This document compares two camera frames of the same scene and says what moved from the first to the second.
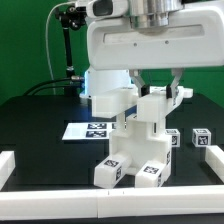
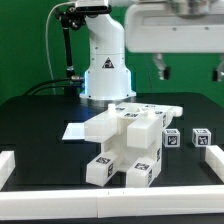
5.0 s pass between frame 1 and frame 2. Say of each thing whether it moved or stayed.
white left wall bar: stayed
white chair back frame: moved
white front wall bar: stayed
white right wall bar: stayed
